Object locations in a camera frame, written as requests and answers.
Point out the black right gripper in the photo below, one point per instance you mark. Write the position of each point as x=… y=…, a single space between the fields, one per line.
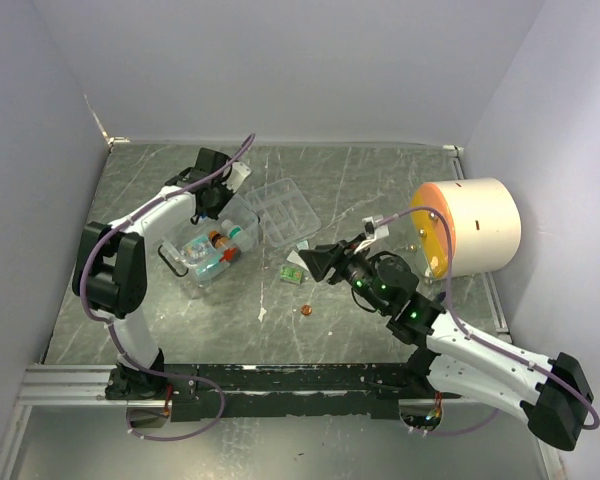
x=323 y=257

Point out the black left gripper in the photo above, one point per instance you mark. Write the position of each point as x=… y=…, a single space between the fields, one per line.
x=215 y=212

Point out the green ointment sachet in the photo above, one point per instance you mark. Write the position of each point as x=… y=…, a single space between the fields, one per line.
x=292 y=275

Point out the white plastic medicine bottle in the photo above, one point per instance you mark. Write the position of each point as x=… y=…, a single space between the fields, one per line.
x=232 y=231

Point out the brown syrup bottle orange cap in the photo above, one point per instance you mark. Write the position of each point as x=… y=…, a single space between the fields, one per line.
x=221 y=243

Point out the clear plastic medicine box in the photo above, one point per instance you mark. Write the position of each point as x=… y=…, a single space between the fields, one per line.
x=238 y=211

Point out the clear divider tray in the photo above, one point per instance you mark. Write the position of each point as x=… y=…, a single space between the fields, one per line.
x=285 y=215

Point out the clear bandage bag teal header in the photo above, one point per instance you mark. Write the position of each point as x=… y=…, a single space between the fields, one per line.
x=209 y=269

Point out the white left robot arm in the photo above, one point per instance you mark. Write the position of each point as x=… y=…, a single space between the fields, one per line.
x=110 y=274

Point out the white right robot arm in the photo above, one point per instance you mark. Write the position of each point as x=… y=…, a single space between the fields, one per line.
x=551 y=396

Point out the round pastel drawer cabinet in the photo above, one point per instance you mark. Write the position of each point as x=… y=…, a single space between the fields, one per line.
x=470 y=226

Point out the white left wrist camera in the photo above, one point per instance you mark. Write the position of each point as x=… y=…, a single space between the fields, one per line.
x=238 y=175

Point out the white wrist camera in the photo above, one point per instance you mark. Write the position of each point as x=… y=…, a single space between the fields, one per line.
x=374 y=229
x=238 y=175

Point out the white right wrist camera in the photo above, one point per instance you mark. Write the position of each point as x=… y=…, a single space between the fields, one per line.
x=374 y=229

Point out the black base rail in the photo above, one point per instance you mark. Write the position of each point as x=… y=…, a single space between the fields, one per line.
x=217 y=402

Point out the aluminium frame rail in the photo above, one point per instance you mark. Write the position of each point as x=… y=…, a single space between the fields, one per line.
x=386 y=380

